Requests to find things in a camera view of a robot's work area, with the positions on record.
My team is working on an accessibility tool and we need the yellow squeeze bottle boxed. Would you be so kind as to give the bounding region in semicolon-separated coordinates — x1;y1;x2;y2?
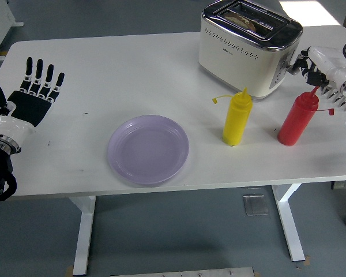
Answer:
212;87;253;147

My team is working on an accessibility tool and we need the red squeeze bottle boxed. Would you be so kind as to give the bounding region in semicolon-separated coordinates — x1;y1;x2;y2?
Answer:
277;85;335;147

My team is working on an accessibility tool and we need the grey metal base plate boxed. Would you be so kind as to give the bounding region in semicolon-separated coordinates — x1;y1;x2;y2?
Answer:
109;266;256;277

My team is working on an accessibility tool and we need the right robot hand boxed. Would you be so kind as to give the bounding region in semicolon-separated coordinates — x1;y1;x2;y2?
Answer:
289;46;346;89

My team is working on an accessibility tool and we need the white table leg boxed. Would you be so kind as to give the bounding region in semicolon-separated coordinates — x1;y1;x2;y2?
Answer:
68;195;97;275
270;183;306;262

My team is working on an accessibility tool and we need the cream and silver toaster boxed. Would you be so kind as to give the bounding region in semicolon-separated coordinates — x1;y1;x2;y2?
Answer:
198;0;304;102

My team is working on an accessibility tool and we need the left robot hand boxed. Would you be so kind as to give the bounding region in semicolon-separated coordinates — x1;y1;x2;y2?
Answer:
0;57;66;145

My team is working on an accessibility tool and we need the white equipment cabinet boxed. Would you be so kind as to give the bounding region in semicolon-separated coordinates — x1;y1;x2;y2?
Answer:
0;0;25;61

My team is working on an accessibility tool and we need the silver metal bread rack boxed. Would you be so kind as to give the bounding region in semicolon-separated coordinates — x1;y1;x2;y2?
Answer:
321;85;346;112

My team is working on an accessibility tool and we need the brown bread slice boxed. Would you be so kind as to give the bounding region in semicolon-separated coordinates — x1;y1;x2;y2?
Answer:
224;10;257;29

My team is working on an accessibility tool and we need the purple round plate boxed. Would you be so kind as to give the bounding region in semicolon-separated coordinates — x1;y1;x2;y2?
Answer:
107;114;190;186

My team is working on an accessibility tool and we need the metal floor cover plate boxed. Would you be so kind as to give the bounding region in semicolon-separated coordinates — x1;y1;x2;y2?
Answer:
242;193;269;216

